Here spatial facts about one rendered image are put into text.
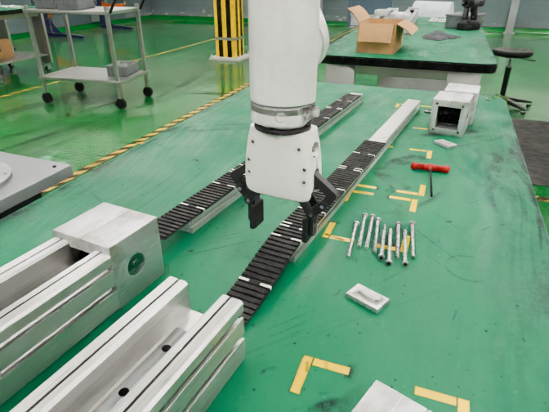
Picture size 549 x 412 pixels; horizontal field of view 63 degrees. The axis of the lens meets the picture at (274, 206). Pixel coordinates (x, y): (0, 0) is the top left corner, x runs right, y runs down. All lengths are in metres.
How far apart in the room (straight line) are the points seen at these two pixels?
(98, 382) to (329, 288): 0.33
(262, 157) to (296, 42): 0.16
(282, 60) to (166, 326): 0.32
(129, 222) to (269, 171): 0.20
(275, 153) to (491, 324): 0.35
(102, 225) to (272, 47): 0.32
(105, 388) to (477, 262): 0.55
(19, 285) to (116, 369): 0.19
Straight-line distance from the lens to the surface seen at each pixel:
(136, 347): 0.49
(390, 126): 1.25
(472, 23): 3.90
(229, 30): 6.96
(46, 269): 0.63
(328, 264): 0.69
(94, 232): 0.63
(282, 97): 0.55
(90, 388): 0.46
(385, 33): 2.57
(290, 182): 0.60
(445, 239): 0.80
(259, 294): 0.61
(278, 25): 0.53
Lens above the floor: 1.18
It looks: 28 degrees down
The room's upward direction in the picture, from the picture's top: straight up
